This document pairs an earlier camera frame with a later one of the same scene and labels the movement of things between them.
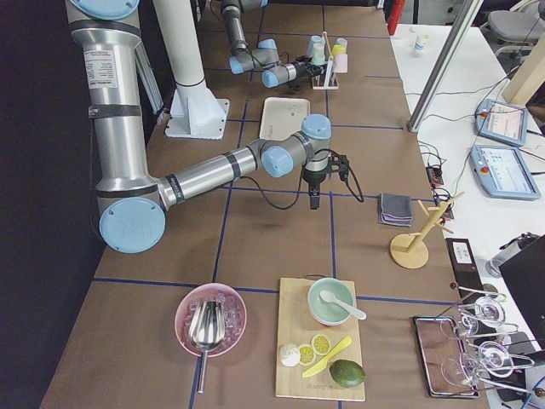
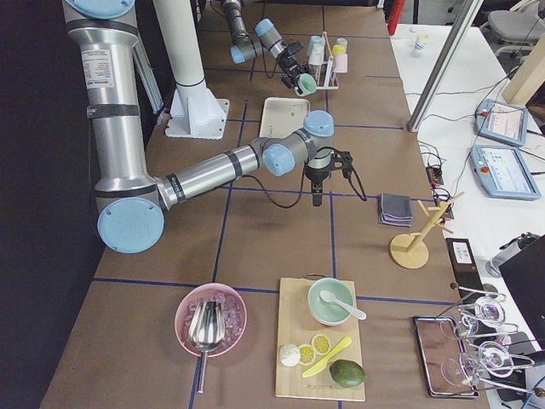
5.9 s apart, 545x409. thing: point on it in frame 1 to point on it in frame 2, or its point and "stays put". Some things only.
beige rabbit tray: [283, 117] stays put
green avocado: [347, 373] stays put
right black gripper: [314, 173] stays put
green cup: [318, 58] to [306, 83]
